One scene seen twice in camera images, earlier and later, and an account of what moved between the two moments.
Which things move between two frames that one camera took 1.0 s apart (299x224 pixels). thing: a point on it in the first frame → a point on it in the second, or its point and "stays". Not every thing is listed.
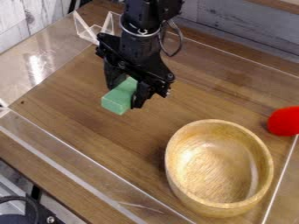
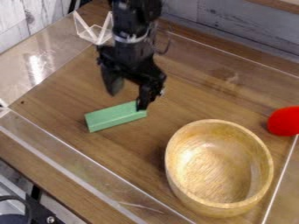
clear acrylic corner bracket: (89, 32) stays
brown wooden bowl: (218, 165) stays
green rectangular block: (116, 101) → (113, 115)
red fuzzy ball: (283, 122) stays
